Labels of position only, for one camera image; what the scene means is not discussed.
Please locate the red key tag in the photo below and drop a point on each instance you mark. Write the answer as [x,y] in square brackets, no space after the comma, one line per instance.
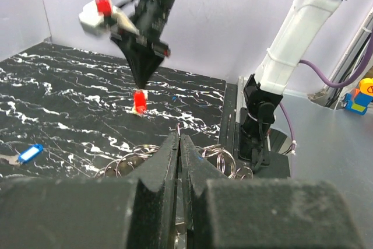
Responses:
[139,102]

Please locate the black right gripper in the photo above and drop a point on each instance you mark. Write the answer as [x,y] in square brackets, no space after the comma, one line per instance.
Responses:
[144,52]

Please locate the blue key tag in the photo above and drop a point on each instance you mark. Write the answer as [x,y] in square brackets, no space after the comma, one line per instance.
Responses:
[26,156]

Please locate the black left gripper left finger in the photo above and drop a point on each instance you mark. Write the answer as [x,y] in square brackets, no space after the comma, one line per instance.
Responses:
[134,211]

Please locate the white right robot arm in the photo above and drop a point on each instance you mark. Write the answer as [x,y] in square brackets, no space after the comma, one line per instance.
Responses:
[264,89]

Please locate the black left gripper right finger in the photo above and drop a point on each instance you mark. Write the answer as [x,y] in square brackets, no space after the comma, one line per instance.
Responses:
[260,213]

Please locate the toy figure yellow head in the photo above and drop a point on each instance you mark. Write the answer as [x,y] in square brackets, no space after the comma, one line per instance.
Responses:
[359,98]

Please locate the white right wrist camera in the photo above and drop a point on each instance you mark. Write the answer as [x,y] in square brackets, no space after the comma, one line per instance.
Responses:
[97,16]

